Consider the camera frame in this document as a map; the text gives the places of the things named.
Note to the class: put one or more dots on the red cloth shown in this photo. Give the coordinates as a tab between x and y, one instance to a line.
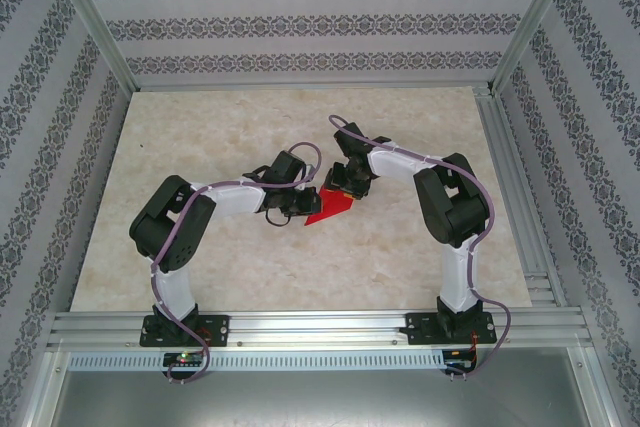
332	208

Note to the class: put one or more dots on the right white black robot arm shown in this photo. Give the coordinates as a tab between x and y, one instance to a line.
450	207

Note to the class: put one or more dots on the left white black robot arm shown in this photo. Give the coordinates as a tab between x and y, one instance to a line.
170	232

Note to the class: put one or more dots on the grey sheet metal shelf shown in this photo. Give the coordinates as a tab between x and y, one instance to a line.
320	402

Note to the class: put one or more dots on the thin aluminium frame bar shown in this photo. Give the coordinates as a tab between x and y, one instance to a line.
310	85

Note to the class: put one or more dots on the long aluminium mounting rail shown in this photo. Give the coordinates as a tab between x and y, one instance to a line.
320	322

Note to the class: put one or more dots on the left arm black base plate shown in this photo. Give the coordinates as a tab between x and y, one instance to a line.
220	329

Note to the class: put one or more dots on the aluminium side rail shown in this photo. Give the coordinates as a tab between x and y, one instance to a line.
502	147

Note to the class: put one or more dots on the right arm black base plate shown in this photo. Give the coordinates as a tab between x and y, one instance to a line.
422	329

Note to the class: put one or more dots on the aluminium frame post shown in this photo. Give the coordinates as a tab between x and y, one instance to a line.
537	17
93	17

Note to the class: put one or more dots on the short aluminium frame bar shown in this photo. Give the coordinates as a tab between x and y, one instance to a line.
597	392
45	392

